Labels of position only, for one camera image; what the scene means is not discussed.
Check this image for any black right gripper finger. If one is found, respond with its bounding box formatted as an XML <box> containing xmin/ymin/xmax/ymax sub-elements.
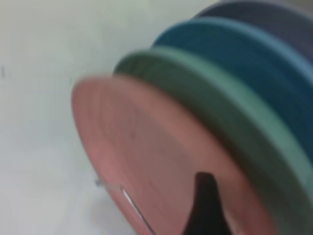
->
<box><xmin>181</xmin><ymin>171</ymin><xmax>232</xmax><ymax>235</ymax></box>

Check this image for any pink round plate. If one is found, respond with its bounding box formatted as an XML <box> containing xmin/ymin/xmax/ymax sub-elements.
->
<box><xmin>70</xmin><ymin>72</ymin><xmax>278</xmax><ymax>235</ymax></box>

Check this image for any green round plate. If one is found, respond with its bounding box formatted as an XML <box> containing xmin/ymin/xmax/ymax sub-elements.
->
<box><xmin>113</xmin><ymin>46</ymin><xmax>313</xmax><ymax>235</ymax></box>

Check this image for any blue round plate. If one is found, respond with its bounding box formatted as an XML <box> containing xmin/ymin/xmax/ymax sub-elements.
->
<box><xmin>152</xmin><ymin>16</ymin><xmax>313</xmax><ymax>159</ymax></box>

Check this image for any purple round plate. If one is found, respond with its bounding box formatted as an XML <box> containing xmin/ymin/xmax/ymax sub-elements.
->
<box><xmin>194</xmin><ymin>0</ymin><xmax>313</xmax><ymax>63</ymax></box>

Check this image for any metal wire plate rack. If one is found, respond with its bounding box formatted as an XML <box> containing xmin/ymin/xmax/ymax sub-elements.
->
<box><xmin>94</xmin><ymin>179</ymin><xmax>157</xmax><ymax>235</ymax></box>

